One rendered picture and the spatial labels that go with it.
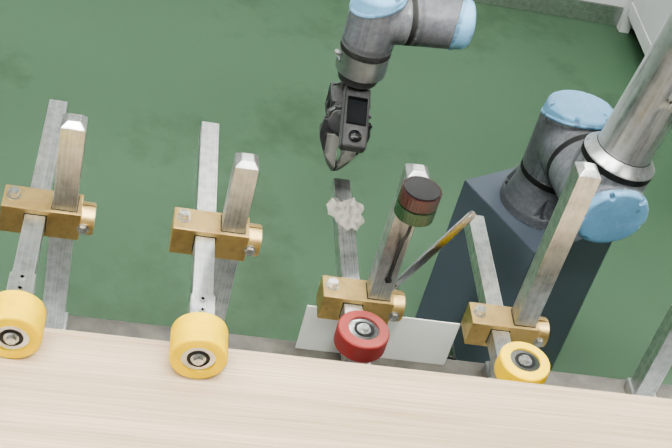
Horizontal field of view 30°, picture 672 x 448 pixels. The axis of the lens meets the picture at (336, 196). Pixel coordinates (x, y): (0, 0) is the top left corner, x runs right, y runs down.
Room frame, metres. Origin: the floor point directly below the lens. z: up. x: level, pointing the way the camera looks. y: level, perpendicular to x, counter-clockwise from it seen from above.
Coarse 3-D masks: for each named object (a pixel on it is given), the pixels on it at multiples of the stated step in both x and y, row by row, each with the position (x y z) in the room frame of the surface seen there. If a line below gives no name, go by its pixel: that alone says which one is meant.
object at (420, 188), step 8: (408, 184) 1.45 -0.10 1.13; (416, 184) 1.46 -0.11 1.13; (424, 184) 1.47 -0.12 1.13; (432, 184) 1.47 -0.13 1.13; (408, 192) 1.44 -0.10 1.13; (416, 192) 1.44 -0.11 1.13; (424, 192) 1.45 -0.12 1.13; (432, 192) 1.45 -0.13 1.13; (440, 192) 1.46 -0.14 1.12; (424, 200) 1.43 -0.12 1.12; (432, 200) 1.44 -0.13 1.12; (408, 232) 1.45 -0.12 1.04; (400, 248) 1.47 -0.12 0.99; (392, 264) 1.48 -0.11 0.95; (392, 272) 1.48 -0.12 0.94
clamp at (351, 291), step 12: (324, 276) 1.50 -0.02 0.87; (324, 288) 1.47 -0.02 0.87; (348, 288) 1.49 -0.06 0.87; (360, 288) 1.50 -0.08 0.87; (324, 300) 1.46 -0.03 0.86; (336, 300) 1.46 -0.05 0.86; (348, 300) 1.47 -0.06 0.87; (360, 300) 1.47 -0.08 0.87; (372, 300) 1.48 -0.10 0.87; (384, 300) 1.49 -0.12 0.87; (396, 300) 1.50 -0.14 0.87; (324, 312) 1.46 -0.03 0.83; (336, 312) 1.46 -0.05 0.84; (372, 312) 1.48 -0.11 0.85; (384, 312) 1.48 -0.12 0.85; (396, 312) 1.48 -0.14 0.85
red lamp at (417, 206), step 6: (402, 186) 1.45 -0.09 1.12; (438, 186) 1.47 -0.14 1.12; (402, 192) 1.44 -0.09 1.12; (402, 198) 1.44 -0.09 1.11; (408, 198) 1.43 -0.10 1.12; (414, 198) 1.43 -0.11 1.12; (438, 198) 1.44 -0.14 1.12; (402, 204) 1.43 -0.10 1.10; (408, 204) 1.43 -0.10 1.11; (414, 204) 1.43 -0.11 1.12; (420, 204) 1.43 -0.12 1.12; (426, 204) 1.43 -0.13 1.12; (432, 204) 1.43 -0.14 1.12; (438, 204) 1.45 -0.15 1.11; (414, 210) 1.43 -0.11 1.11; (420, 210) 1.43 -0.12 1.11; (426, 210) 1.43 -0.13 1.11; (432, 210) 1.44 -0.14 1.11
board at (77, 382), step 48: (48, 336) 1.19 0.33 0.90; (96, 336) 1.22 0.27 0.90; (0, 384) 1.09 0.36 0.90; (48, 384) 1.11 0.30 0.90; (96, 384) 1.13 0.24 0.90; (144, 384) 1.15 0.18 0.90; (192, 384) 1.18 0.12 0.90; (240, 384) 1.20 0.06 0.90; (288, 384) 1.23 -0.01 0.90; (336, 384) 1.25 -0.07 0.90; (384, 384) 1.28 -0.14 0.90; (432, 384) 1.30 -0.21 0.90; (480, 384) 1.33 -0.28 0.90; (528, 384) 1.36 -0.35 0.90; (0, 432) 1.01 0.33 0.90; (48, 432) 1.03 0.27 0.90; (96, 432) 1.05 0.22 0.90; (144, 432) 1.07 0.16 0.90; (192, 432) 1.10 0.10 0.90; (240, 432) 1.12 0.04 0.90; (288, 432) 1.14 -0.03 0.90; (336, 432) 1.17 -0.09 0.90; (384, 432) 1.19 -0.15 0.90; (432, 432) 1.21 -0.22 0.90; (480, 432) 1.24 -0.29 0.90; (528, 432) 1.26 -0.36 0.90; (576, 432) 1.29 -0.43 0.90; (624, 432) 1.32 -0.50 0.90
